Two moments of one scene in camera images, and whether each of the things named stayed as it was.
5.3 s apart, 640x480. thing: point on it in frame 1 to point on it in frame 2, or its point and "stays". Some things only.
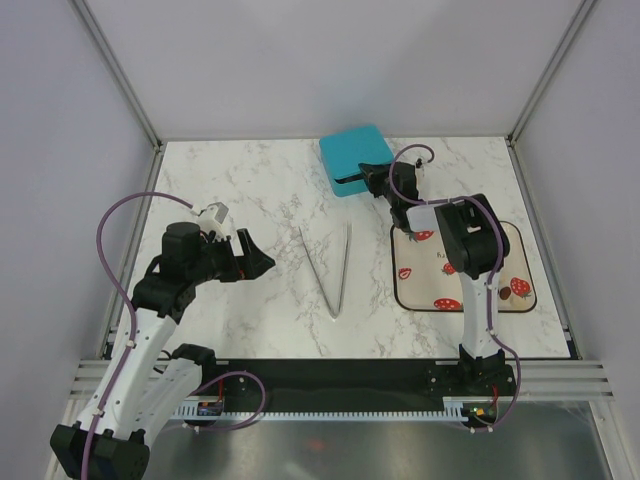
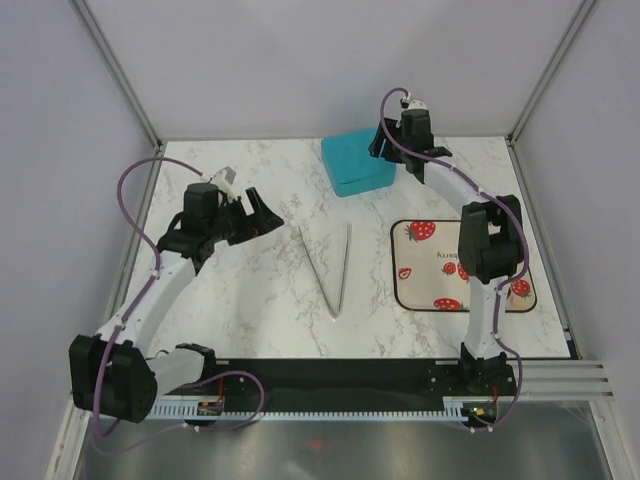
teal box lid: [344, 151] stays
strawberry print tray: [425, 281] stays
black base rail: [351, 385] stays
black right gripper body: [378, 184] to [389, 151]
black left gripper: [241, 267] to [261, 221]
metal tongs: [345, 263] stays
